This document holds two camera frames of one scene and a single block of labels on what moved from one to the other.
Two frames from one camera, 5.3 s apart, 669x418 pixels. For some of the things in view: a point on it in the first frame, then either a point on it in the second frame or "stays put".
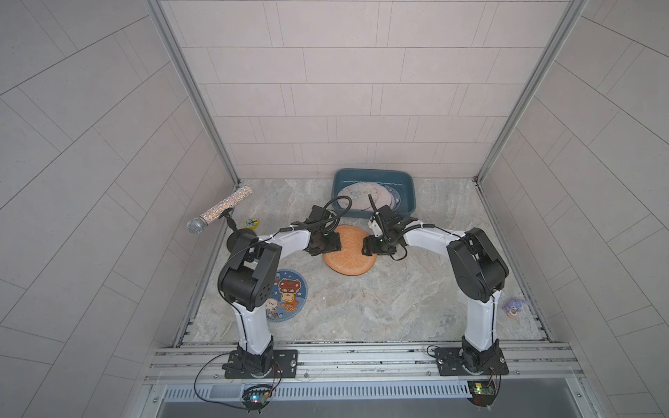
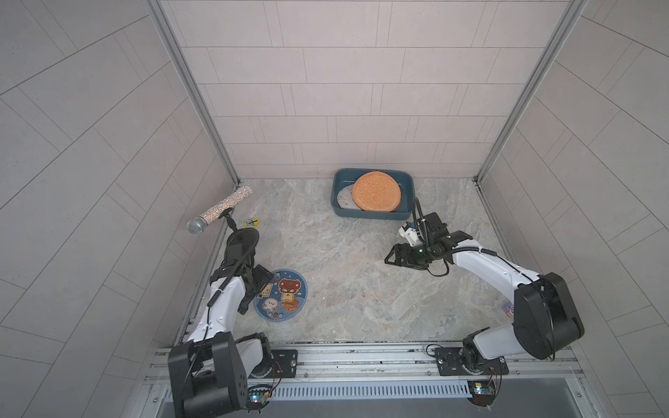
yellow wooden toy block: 252,223 stays put
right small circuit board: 483,393 stays put
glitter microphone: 197,225 stays put
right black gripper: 369,246 to 407,258
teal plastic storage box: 402,178 stays put
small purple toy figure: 513,306 stays put
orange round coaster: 349,260 to 376,191
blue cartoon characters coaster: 290,293 stays put
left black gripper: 334,244 to 261,274
